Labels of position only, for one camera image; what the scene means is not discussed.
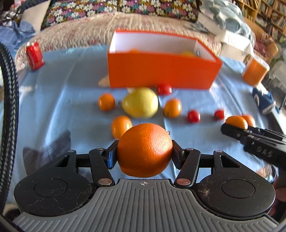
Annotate black braided cable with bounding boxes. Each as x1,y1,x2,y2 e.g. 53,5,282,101
0,42,19,215

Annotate wooden bookshelf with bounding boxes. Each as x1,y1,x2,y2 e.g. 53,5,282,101
237,0,286,43

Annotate grey spotted duvet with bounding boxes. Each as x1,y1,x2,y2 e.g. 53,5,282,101
198,0,255,45

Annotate orange cardboard box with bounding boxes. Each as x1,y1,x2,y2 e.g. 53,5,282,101
107,31,223,90

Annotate person's right hand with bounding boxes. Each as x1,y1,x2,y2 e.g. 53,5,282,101
257,166,286,203

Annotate medium orange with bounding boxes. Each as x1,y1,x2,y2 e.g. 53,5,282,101
242,114,256,127

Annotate red soda can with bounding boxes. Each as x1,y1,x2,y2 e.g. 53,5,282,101
25,42,45,71

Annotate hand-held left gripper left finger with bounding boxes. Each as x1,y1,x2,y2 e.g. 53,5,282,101
48,140,119,186

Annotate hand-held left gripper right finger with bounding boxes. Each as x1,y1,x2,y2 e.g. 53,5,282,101
172,139,240,187

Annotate beige quilted bedspread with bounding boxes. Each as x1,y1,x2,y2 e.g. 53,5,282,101
16,11,222,59

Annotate orange cup white rim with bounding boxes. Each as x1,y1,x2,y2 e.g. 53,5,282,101
242,56,270,86

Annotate white pillow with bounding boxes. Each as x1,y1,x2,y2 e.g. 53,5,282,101
22,0,51,27

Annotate wicker chair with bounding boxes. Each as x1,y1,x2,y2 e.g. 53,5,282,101
243,18,279,60

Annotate large orange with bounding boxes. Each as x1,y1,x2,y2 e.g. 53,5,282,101
117,123,173,178

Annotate light blue tablecloth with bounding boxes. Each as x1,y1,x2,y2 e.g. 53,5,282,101
0,45,286,179

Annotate blue checked sheet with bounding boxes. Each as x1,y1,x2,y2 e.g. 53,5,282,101
0,21,36,52

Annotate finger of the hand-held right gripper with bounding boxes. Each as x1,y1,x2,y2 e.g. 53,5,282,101
247,125,286,140
221,123,249,146

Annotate floral pillow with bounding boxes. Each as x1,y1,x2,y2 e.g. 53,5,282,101
41,0,119,28
117,0,199,23

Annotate patterned clothes pile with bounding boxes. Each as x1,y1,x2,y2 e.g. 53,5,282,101
0,9,23,27

